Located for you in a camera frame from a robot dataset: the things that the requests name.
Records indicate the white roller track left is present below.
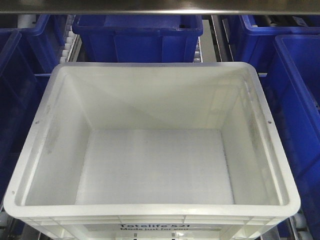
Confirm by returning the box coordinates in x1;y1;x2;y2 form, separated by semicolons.
59;15;82;64

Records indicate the blue bin right back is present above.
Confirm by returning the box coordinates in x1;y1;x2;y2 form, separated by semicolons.
228;14;320;73

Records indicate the steel shelf top beam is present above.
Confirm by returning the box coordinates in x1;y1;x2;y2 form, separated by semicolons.
0;0;320;15

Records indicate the blue bin right front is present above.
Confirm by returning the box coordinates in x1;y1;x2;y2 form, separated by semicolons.
261;35;320;240

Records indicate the blue bin centre back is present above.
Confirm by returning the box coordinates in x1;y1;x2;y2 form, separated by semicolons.
72;15;203;63

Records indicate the white plastic tote bin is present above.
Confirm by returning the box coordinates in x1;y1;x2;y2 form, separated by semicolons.
4;62;301;240

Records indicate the metal shelf rail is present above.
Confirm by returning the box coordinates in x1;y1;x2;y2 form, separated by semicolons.
211;15;233;62

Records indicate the blue bin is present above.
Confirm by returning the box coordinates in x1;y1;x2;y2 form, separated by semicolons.
228;14;320;73
261;35;320;240
72;15;203;63
0;14;68;196

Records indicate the blue bin left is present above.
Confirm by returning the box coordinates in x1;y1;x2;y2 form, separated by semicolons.
0;14;68;196

